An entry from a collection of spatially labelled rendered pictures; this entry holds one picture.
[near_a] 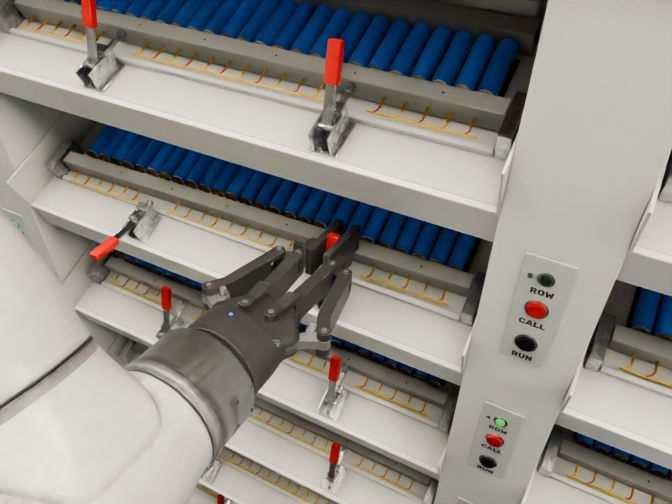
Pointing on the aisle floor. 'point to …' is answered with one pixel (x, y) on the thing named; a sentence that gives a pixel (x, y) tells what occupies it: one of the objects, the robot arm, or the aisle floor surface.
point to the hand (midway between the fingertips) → (333, 248)
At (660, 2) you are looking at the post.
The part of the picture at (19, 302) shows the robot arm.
